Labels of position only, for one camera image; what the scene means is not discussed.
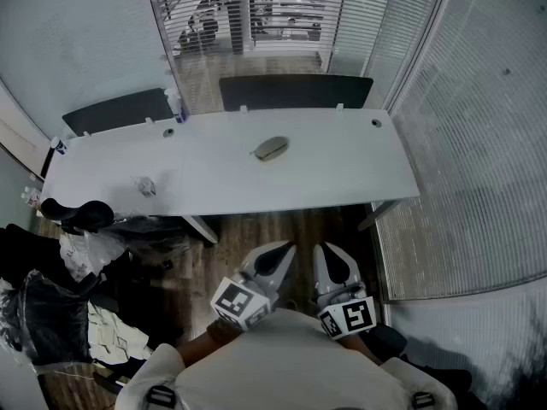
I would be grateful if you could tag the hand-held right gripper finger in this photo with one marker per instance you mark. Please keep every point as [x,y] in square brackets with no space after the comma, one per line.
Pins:
[352,271]
[318,267]

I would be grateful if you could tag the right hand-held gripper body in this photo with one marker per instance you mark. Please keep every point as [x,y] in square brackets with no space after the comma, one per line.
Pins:
[354,314]

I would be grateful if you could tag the clear plastic bag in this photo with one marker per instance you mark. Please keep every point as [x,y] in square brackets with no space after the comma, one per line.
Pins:
[83,254]

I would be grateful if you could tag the grey desk leg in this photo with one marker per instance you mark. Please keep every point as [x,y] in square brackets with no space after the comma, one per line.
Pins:
[378,215]
[203,229]

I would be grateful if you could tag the blue and white paper cup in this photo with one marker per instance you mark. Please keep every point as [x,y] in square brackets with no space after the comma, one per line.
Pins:
[59,145]

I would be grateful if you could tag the black office chair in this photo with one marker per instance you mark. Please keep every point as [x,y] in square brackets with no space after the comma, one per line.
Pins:
[96,214]

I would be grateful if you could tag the white bottle with blue label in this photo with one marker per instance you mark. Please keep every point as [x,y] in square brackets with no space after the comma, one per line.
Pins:
[176,105]

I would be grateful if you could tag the person's white shirt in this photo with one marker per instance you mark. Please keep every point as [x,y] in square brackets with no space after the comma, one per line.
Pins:
[278,365]

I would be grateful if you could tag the grey oval object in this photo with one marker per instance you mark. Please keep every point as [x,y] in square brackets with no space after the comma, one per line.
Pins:
[271,148]

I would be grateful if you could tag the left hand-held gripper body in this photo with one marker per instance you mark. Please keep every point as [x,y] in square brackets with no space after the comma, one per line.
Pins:
[235,301]

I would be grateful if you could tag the black garbage bag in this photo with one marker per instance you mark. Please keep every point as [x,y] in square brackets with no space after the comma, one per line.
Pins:
[47,314]

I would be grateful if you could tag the crumpled plastic wrapper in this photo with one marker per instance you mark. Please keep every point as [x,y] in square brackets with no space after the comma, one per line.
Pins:
[145,186]

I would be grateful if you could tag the white clothing pile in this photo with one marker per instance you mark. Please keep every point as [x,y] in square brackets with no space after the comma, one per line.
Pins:
[111,331]

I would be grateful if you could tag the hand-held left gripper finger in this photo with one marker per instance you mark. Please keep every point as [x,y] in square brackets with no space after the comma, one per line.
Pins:
[284,271]
[265,248]

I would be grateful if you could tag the person's right forearm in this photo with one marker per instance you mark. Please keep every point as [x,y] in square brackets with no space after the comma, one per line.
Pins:
[357,345]

